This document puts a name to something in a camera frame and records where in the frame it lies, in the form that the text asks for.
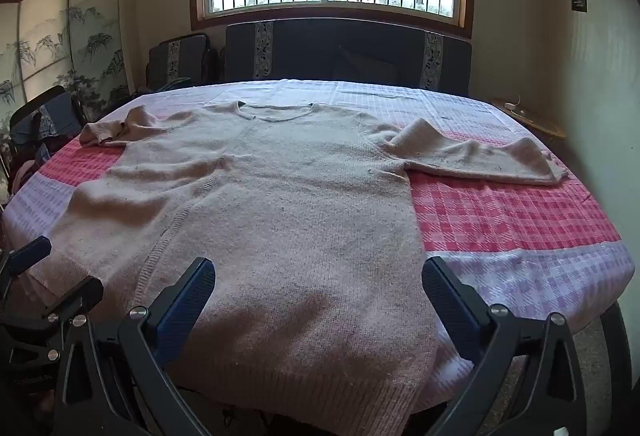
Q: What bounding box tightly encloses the beige knit sweater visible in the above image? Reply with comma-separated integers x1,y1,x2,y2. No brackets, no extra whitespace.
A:
30,102,564,435

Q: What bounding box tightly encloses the black chair with clothes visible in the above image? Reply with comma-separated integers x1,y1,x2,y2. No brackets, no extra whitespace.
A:
8,86,87,161

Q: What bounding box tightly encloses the pink checkered bed sheet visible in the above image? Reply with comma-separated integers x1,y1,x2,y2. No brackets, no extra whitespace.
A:
1,78,637,409

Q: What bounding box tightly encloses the round wooden side table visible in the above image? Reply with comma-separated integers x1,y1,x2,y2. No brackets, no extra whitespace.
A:
491,98,566,140

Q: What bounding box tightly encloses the painted folding screen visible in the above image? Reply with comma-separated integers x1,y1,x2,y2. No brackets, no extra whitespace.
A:
1,0,129,135

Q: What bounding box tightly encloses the dark armchair with patterned strip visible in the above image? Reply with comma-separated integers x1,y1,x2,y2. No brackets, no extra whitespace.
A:
145,32,220,92

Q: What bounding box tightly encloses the dark sofa with patterned strips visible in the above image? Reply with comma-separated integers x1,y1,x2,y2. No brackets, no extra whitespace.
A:
224,18,472,96

